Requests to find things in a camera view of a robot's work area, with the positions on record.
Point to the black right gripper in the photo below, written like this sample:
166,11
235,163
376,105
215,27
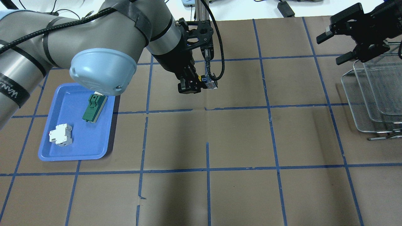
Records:
378,25

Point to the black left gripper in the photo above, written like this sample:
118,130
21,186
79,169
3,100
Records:
173,58

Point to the red emergency stop button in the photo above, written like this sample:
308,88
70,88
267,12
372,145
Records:
206,83

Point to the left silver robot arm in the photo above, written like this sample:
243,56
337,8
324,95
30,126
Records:
101,51

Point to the black power adapter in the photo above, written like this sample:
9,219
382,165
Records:
285,9

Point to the green terminal block module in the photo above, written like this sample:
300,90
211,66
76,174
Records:
94,108

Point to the blue plastic tray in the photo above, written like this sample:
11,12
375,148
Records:
90,141

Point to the white circuit breaker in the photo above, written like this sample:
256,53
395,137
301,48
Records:
61,135

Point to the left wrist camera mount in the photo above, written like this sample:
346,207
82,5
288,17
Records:
197,34

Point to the wire mesh shelf rack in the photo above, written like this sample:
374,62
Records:
373,93

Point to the aluminium frame post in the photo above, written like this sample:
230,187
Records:
201,12

